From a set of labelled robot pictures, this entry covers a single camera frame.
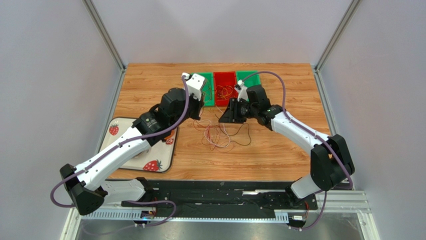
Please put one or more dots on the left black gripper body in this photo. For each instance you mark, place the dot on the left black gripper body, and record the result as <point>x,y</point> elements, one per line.
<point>195,105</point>

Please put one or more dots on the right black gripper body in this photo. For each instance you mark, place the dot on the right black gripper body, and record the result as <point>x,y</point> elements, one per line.
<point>237,111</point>

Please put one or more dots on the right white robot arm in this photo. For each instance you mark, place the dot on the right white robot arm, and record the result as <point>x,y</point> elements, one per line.
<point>330,159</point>

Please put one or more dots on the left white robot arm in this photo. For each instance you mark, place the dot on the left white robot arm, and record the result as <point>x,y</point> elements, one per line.
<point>88,185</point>

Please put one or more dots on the left green bin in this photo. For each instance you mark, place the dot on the left green bin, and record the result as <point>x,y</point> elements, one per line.
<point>208,89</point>

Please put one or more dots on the green bin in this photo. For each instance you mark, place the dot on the green bin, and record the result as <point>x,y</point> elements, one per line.
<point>208,89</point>
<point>253,80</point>

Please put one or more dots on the red bin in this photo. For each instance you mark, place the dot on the red bin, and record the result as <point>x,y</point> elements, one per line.
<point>224,83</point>

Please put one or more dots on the right green bin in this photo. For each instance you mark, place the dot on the right green bin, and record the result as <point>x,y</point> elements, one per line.
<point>253,80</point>

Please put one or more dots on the strawberry pattern tray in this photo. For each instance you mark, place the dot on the strawberry pattern tray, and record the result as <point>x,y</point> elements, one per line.
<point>158,159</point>

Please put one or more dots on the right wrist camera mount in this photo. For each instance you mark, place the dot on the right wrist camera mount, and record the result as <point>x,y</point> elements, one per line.
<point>241,89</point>

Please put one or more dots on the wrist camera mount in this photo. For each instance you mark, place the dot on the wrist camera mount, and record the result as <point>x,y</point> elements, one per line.
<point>241,89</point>
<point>195,83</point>

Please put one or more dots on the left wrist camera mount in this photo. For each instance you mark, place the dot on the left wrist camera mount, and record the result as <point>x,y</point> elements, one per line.
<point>195,83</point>

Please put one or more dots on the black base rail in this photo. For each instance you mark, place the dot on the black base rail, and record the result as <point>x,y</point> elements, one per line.
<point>175,193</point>

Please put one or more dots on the aluminium frame rail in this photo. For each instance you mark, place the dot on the aluminium frame rail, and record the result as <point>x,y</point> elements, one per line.
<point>334,201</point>

